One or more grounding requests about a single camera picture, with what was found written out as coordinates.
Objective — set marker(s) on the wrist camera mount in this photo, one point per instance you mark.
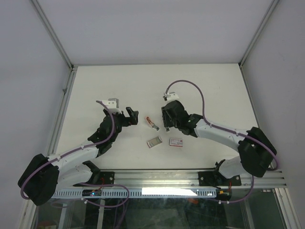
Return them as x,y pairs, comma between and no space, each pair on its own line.
113,105
172,96

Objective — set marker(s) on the white slotted cable duct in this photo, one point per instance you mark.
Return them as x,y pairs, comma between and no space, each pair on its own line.
146,192

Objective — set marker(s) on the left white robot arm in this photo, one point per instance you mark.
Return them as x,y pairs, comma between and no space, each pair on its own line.
95,146

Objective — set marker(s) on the right aluminium frame post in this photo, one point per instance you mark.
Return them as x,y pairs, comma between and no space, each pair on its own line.
268,14

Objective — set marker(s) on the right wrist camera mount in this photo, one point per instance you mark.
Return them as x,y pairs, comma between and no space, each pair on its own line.
172,96

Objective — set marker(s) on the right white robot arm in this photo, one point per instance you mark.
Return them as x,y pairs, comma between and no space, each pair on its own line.
255,151

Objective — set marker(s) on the staple box tray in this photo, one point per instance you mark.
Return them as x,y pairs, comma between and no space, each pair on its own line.
154,142

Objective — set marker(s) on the pink white mini stapler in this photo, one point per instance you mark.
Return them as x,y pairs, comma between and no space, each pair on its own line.
151,123

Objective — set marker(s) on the red white staple box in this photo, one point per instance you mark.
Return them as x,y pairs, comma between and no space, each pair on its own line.
176,142

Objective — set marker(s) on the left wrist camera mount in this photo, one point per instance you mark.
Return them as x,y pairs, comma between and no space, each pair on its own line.
113,105

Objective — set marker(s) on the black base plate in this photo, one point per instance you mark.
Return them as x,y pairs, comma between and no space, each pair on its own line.
209,178
105,178

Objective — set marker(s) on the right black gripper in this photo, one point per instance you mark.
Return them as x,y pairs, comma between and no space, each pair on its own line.
166,122

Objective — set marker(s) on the aluminium frame post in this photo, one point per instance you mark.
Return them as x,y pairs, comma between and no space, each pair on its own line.
268,14
51,32

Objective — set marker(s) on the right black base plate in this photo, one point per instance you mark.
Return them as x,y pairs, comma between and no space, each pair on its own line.
209,178

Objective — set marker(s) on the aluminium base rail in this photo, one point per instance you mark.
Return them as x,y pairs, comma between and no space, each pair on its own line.
154,178

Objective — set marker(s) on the left aluminium frame post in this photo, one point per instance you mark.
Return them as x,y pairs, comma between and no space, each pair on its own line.
51,32

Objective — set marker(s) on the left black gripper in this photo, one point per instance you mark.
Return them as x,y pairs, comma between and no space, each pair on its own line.
129,120

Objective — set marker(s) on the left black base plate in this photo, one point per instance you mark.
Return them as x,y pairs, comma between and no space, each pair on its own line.
105,178

